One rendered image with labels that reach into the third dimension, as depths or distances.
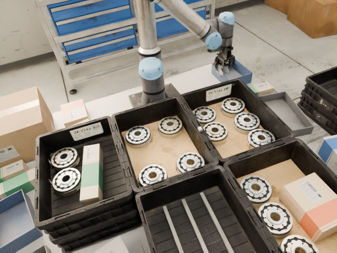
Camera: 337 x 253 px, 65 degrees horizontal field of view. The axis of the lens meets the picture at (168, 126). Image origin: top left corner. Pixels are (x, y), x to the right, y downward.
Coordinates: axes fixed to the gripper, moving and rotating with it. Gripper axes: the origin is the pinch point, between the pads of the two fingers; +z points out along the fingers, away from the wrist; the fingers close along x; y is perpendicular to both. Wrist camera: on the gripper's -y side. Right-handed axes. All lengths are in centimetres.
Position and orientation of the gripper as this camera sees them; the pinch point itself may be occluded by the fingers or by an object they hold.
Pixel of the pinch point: (220, 74)
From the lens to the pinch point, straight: 159.7
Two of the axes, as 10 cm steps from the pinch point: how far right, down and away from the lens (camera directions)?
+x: 9.1, -3.4, 2.3
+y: 4.0, 6.2, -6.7
